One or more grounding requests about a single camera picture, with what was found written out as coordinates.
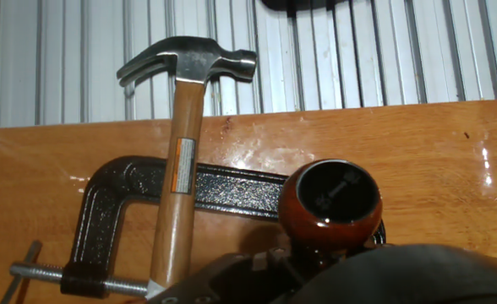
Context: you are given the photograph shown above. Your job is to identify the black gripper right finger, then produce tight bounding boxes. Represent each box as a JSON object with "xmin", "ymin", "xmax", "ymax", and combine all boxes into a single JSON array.
[{"xmin": 358, "ymin": 236, "xmax": 392, "ymax": 255}]

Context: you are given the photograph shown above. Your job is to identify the glossy brown wooden board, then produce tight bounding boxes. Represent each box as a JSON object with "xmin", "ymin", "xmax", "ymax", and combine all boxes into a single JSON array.
[{"xmin": 0, "ymin": 99, "xmax": 497, "ymax": 304}]

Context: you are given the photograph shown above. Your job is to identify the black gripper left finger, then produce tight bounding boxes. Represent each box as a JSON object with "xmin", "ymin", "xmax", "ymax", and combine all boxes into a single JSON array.
[{"xmin": 146, "ymin": 247, "xmax": 313, "ymax": 304}]

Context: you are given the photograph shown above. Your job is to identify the wooden handled claw hammer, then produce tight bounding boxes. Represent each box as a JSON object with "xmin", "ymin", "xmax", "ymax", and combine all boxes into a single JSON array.
[{"xmin": 116, "ymin": 35, "xmax": 258, "ymax": 299}]

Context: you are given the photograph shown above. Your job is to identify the black C-clamp with screw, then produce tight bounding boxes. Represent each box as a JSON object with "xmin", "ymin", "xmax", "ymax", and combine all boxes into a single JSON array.
[{"xmin": 0, "ymin": 155, "xmax": 388, "ymax": 304}]

